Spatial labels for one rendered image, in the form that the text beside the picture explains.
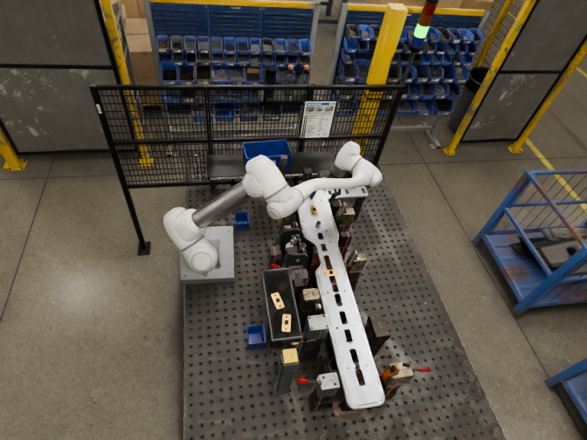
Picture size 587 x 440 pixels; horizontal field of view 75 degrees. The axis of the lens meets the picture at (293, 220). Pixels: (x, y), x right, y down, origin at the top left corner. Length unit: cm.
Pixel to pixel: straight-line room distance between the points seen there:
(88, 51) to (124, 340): 227
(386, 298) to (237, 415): 112
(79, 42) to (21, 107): 86
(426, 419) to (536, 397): 142
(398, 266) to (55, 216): 297
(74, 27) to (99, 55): 25
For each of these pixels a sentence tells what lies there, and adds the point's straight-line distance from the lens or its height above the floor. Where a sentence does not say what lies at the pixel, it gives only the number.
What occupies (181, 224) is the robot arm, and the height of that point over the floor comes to 119.
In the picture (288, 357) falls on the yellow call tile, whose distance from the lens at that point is 177.
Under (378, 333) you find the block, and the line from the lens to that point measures 206.
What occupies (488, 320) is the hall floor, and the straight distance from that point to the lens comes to 371.
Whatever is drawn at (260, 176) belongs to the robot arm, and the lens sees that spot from 181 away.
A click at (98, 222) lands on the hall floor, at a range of 387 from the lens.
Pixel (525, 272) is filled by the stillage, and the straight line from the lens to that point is 397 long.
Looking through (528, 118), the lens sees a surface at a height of 47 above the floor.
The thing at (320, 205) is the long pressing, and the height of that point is 100.
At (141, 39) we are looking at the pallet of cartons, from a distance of 488.
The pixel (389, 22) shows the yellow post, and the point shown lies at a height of 193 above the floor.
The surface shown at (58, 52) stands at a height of 117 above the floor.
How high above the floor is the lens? 281
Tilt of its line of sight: 49 degrees down
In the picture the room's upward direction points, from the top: 9 degrees clockwise
